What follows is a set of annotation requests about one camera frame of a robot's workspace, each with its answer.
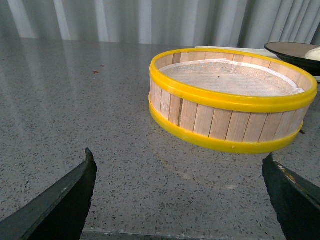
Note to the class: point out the white mesh steamer liner cloth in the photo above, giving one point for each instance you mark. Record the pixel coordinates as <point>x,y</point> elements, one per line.
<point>230,77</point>

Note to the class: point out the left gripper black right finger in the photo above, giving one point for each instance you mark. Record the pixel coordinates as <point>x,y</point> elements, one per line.
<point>295,200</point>

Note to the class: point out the wooden steamer basket yellow rims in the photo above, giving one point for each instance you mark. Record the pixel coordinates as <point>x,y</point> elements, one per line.
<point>228,122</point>

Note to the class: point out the brown plate with black rim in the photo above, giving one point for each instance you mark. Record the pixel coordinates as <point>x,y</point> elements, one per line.
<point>294,54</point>

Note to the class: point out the white rectangular tray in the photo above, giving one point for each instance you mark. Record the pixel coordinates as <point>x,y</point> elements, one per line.
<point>262,52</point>

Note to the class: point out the white steamed bun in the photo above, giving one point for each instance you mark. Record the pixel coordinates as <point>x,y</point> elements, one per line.
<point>313,54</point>

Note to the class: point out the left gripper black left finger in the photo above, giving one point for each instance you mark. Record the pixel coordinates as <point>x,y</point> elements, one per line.
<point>60,212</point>

